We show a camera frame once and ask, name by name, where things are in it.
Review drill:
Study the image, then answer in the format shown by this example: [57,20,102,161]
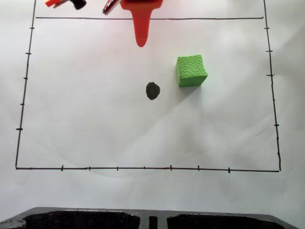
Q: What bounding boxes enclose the green textured foam cube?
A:
[175,54,208,88]

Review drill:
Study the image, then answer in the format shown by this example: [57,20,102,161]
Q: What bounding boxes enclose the white paper sheet black frame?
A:
[0,0,305,217]

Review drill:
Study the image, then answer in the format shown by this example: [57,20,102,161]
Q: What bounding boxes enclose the black dot mark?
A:
[145,82,161,101]

